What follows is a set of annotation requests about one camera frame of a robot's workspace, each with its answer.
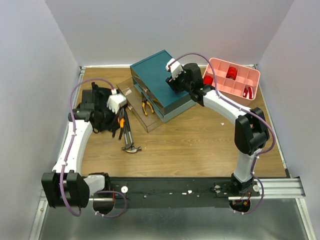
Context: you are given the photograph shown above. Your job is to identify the needle nose pliers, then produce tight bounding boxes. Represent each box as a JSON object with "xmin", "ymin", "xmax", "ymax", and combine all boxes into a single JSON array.
[{"xmin": 111, "ymin": 107, "xmax": 125, "ymax": 140}]

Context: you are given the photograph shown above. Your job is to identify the teal drawer cabinet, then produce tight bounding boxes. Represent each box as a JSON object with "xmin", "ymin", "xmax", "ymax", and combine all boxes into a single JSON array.
[{"xmin": 130, "ymin": 50, "xmax": 196, "ymax": 123}]

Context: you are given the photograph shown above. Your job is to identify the clear drawer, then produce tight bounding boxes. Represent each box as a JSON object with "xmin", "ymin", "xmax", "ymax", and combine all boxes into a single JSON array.
[
  {"xmin": 131, "ymin": 71, "xmax": 165, "ymax": 115},
  {"xmin": 117, "ymin": 78, "xmax": 163, "ymax": 133}
]

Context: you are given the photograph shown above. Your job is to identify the claw hammer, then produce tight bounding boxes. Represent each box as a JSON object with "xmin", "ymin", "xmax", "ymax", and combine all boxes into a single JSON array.
[{"xmin": 124, "ymin": 121, "xmax": 142, "ymax": 154}]

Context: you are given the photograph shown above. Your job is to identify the combination pliers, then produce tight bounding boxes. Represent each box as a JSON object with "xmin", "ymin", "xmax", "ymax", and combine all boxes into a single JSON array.
[{"xmin": 140, "ymin": 93, "xmax": 163, "ymax": 116}]

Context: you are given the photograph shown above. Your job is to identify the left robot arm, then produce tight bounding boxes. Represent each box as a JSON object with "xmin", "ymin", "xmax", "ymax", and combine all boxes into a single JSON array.
[{"xmin": 41, "ymin": 87, "xmax": 119, "ymax": 208}]

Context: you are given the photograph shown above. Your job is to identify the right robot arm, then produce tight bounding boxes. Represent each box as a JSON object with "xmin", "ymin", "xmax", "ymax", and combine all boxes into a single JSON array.
[{"xmin": 165, "ymin": 58, "xmax": 270, "ymax": 196}]

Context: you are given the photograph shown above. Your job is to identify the black cloth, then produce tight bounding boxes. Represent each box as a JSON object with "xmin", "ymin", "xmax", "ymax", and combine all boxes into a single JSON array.
[{"xmin": 74, "ymin": 81, "xmax": 126, "ymax": 137}]

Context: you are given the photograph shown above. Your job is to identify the red roll left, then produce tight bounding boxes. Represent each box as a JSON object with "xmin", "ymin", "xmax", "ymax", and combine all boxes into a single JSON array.
[{"xmin": 203, "ymin": 75, "xmax": 214, "ymax": 86}]

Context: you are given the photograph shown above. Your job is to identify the red roll middle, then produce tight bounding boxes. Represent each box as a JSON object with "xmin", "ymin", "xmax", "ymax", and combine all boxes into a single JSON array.
[{"xmin": 226, "ymin": 66, "xmax": 238, "ymax": 80}]

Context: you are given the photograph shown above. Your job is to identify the pink compartment tray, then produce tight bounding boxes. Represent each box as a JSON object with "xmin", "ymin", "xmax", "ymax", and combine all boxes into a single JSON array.
[{"xmin": 203, "ymin": 57, "xmax": 260, "ymax": 106}]

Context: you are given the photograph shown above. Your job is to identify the red white tape roll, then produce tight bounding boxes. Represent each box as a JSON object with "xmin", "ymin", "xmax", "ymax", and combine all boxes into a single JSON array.
[{"xmin": 242, "ymin": 86, "xmax": 254, "ymax": 100}]

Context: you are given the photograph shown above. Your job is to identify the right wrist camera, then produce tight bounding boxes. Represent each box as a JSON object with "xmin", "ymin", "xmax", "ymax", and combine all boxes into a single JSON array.
[{"xmin": 165, "ymin": 58, "xmax": 184, "ymax": 80}]

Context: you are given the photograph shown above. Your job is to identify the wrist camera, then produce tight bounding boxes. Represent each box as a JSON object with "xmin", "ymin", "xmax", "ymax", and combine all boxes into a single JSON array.
[
  {"xmin": 106, "ymin": 93, "xmax": 127, "ymax": 114},
  {"xmin": 165, "ymin": 58, "xmax": 184, "ymax": 80}
]

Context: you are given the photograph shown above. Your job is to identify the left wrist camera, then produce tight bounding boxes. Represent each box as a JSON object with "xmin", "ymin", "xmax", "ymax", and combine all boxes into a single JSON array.
[{"xmin": 106, "ymin": 93, "xmax": 127, "ymax": 114}]

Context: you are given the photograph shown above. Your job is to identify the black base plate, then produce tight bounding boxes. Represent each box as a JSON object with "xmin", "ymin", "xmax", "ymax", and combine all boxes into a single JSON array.
[{"xmin": 87, "ymin": 176, "xmax": 261, "ymax": 210}]

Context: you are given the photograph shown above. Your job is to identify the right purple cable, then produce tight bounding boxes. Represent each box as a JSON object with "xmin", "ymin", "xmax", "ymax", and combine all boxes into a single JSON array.
[{"xmin": 169, "ymin": 52, "xmax": 276, "ymax": 216}]

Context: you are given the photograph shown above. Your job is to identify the aluminium frame rail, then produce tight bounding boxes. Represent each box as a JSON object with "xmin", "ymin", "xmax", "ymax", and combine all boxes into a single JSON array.
[{"xmin": 41, "ymin": 79, "xmax": 315, "ymax": 240}]

